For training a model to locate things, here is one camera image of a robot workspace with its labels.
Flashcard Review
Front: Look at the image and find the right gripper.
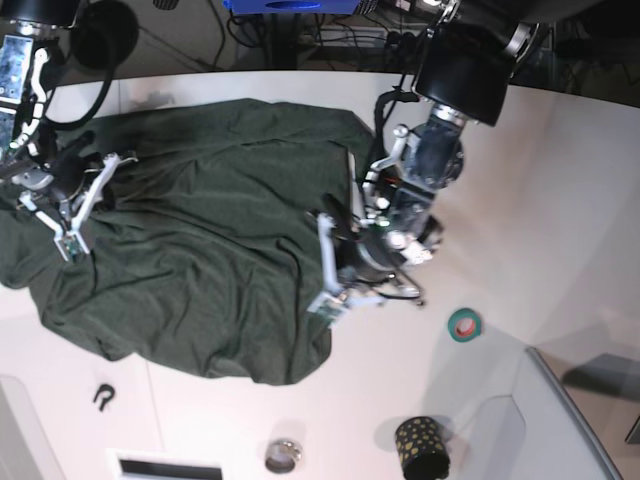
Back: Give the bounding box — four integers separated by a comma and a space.
47, 139, 98, 210

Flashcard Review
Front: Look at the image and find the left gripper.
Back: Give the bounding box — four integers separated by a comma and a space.
337, 234, 398, 283

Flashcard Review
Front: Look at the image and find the green tape roll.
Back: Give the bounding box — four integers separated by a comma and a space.
447, 308, 484, 343

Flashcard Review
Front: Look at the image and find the dark green t-shirt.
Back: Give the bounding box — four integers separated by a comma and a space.
1, 99, 372, 386

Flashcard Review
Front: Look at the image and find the small black clip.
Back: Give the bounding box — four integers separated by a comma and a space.
93, 383, 116, 412

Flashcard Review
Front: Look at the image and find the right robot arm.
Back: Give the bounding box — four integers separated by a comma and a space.
1, 1, 118, 205

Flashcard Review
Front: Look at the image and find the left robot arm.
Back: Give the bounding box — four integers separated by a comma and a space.
336, 1, 555, 285

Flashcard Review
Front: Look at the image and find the round black stand base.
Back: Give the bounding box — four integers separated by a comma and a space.
70, 1, 139, 71

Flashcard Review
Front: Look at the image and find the black gold-dotted cup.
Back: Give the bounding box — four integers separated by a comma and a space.
395, 416, 451, 480

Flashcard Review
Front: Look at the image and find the silver tape roll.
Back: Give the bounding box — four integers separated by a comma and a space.
264, 439, 303, 474

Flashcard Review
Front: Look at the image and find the blue plastic box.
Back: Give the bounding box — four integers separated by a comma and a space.
222, 0, 360, 15

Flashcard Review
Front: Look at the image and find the white slotted tray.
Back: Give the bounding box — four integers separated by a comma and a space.
105, 448, 230, 480

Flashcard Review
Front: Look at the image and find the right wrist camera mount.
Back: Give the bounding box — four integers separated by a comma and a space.
14, 151, 138, 262

